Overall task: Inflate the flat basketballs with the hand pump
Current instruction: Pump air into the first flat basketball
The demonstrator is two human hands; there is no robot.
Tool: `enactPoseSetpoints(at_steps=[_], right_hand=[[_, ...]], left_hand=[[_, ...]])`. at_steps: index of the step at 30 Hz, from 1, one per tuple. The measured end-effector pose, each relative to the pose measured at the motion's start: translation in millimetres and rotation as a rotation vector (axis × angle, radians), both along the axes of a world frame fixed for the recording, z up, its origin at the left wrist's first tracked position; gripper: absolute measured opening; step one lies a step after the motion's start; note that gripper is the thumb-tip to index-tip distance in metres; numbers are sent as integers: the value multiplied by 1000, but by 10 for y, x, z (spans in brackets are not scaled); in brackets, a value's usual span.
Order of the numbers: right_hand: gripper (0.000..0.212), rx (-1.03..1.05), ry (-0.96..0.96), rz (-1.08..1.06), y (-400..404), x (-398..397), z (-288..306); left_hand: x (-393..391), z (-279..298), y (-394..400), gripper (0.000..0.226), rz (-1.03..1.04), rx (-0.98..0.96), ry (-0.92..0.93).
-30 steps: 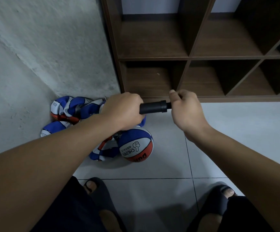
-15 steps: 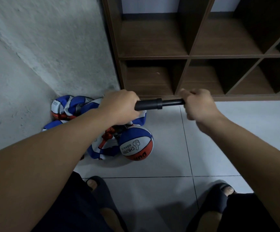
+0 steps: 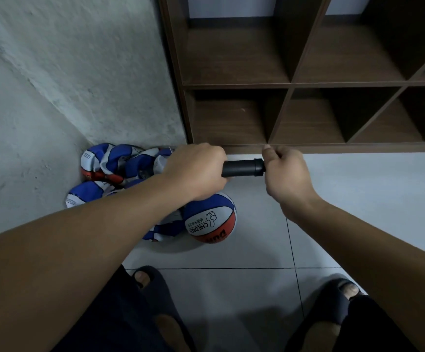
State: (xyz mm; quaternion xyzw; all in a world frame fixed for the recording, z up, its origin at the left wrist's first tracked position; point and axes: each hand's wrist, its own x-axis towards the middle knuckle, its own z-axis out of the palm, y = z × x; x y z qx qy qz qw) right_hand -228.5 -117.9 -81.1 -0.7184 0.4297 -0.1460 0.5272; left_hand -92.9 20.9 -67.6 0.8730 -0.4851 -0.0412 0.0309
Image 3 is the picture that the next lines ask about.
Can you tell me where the person's left hand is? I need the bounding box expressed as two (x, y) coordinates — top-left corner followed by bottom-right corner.
(160, 143), (230, 203)

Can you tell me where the person's right hand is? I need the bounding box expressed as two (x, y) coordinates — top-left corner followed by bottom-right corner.
(261, 144), (325, 226)

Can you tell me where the black hand pump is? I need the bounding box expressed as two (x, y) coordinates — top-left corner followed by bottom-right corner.
(221, 158), (266, 179)

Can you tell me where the blue white red basketball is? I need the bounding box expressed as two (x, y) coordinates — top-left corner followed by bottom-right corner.
(182, 192), (237, 245)
(124, 146), (175, 182)
(79, 143), (139, 185)
(65, 179), (120, 209)
(143, 210), (188, 242)

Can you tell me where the brown wooden cubby shelf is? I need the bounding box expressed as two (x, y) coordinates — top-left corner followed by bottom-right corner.
(157, 0), (425, 155)

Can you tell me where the person's left forearm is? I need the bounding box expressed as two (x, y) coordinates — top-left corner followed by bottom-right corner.
(0, 176), (191, 352)

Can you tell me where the person's right forearm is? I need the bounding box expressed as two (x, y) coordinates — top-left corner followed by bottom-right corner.
(289, 200), (425, 352)

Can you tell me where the person's left foot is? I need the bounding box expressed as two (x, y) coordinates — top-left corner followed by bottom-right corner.
(135, 270), (193, 352)

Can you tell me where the black sandal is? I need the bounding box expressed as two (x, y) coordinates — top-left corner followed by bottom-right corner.
(132, 265), (199, 352)
(289, 278), (362, 352)

